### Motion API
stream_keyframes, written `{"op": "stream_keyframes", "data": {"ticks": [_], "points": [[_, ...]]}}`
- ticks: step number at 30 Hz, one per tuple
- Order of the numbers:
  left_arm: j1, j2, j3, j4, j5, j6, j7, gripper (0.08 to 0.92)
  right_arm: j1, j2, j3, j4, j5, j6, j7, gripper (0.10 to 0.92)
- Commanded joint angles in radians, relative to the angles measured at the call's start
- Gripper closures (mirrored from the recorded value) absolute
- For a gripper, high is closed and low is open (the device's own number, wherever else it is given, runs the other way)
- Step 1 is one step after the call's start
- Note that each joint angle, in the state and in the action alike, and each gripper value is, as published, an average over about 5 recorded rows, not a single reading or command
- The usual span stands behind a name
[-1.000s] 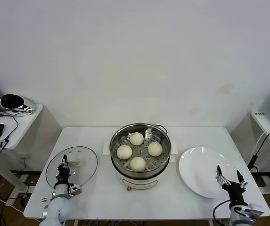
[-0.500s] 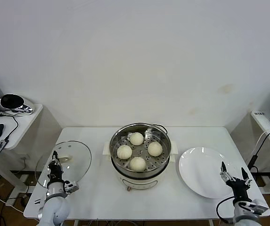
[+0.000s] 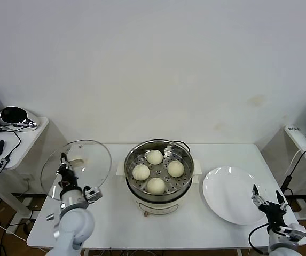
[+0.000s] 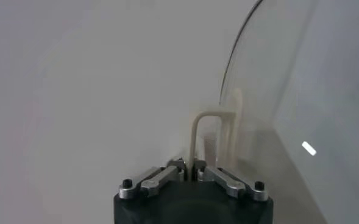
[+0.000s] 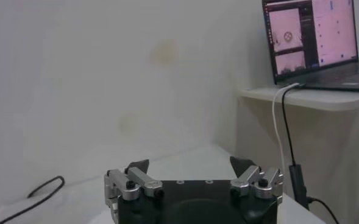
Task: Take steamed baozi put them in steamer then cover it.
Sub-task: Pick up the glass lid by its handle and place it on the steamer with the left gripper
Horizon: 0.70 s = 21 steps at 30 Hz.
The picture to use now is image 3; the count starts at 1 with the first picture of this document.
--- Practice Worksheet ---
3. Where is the white side table with mouse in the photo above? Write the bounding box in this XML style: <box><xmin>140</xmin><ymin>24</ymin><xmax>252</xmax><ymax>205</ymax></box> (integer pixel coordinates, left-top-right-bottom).
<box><xmin>0</xmin><ymin>117</ymin><xmax>70</xmax><ymax>217</ymax></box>

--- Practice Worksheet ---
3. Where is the white steamed baozi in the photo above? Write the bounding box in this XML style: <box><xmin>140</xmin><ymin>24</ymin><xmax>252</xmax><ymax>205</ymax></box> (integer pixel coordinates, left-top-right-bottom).
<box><xmin>146</xmin><ymin>177</ymin><xmax>166</xmax><ymax>195</ymax></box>
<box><xmin>146</xmin><ymin>149</ymin><xmax>164</xmax><ymax>165</ymax></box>
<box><xmin>132</xmin><ymin>164</ymin><xmax>151</xmax><ymax>181</ymax></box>
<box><xmin>167</xmin><ymin>161</ymin><xmax>185</xmax><ymax>178</ymax></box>

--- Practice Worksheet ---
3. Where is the steel steamer pot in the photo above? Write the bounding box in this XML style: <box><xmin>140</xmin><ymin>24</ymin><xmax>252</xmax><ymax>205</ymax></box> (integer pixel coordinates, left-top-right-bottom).
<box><xmin>116</xmin><ymin>158</ymin><xmax>203</xmax><ymax>217</ymax></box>

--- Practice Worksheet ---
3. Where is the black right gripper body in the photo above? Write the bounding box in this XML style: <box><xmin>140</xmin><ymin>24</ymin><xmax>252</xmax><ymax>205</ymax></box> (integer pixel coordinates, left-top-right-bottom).
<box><xmin>259</xmin><ymin>202</ymin><xmax>284</xmax><ymax>227</ymax></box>

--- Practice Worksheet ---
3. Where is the black pot power cable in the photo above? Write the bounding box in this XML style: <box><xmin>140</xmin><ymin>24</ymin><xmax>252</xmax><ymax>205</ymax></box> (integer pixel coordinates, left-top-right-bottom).
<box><xmin>174</xmin><ymin>140</ymin><xmax>191</xmax><ymax>153</ymax></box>

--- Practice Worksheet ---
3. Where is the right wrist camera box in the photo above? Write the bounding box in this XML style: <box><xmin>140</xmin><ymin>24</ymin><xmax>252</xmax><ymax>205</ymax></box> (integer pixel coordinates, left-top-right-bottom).
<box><xmin>282</xmin><ymin>223</ymin><xmax>306</xmax><ymax>242</ymax></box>

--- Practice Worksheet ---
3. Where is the small grey usb adapter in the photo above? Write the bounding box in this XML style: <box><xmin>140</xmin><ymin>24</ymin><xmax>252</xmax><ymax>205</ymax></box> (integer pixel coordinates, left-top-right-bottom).
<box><xmin>0</xmin><ymin>157</ymin><xmax>11</xmax><ymax>174</ymax></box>

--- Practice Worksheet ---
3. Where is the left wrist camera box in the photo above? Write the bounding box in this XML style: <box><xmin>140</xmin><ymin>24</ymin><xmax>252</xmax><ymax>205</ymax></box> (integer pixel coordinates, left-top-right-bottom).
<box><xmin>83</xmin><ymin>186</ymin><xmax>103</xmax><ymax>202</ymax></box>

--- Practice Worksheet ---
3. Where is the chrome round device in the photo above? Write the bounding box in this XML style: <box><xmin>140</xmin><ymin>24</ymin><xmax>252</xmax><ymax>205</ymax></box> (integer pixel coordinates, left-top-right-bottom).
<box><xmin>0</xmin><ymin>106</ymin><xmax>40</xmax><ymax>130</ymax></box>

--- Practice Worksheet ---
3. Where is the white round plate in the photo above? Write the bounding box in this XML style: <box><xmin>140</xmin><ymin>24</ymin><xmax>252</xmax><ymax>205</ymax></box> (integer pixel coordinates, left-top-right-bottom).
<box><xmin>202</xmin><ymin>166</ymin><xmax>270</xmax><ymax>226</ymax></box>

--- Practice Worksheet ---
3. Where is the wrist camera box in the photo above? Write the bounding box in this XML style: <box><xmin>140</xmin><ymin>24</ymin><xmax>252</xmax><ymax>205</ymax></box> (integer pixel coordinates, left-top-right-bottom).
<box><xmin>282</xmin><ymin>223</ymin><xmax>306</xmax><ymax>242</ymax></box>
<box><xmin>83</xmin><ymin>186</ymin><xmax>103</xmax><ymax>202</ymax></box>

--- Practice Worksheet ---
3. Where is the black power adapter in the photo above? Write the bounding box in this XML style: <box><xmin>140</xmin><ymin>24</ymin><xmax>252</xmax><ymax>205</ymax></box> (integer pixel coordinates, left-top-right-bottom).
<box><xmin>280</xmin><ymin>174</ymin><xmax>294</xmax><ymax>191</ymax></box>

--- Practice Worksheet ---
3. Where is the glass lid cream handle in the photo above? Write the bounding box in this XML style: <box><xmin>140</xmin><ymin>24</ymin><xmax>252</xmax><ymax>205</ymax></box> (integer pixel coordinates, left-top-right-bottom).
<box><xmin>40</xmin><ymin>138</ymin><xmax>113</xmax><ymax>200</ymax></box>

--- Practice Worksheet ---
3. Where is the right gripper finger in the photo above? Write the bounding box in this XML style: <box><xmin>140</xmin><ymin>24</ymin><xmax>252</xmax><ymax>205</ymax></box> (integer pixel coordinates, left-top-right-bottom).
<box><xmin>276</xmin><ymin>190</ymin><xmax>289</xmax><ymax>211</ymax></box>
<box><xmin>251</xmin><ymin>184</ymin><xmax>268</xmax><ymax>211</ymax></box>

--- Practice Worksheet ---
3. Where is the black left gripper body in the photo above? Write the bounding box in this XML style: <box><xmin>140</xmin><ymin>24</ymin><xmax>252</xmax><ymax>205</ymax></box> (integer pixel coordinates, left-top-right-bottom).
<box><xmin>59</xmin><ymin>168</ymin><xmax>79</xmax><ymax>190</ymax></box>

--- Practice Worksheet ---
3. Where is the stainless steel steamer basket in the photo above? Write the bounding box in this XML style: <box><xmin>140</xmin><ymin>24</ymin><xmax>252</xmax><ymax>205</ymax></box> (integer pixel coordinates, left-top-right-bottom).
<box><xmin>123</xmin><ymin>138</ymin><xmax>195</xmax><ymax>197</ymax></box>

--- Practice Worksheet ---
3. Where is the black hanging cable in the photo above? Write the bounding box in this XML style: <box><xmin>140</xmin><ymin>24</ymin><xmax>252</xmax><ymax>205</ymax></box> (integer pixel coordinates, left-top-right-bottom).
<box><xmin>288</xmin><ymin>148</ymin><xmax>306</xmax><ymax>177</ymax></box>

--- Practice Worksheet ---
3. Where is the black desk cable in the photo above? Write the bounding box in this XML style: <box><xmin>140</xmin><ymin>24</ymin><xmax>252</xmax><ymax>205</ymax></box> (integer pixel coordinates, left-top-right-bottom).
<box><xmin>0</xmin><ymin>125</ymin><xmax>29</xmax><ymax>161</ymax></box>

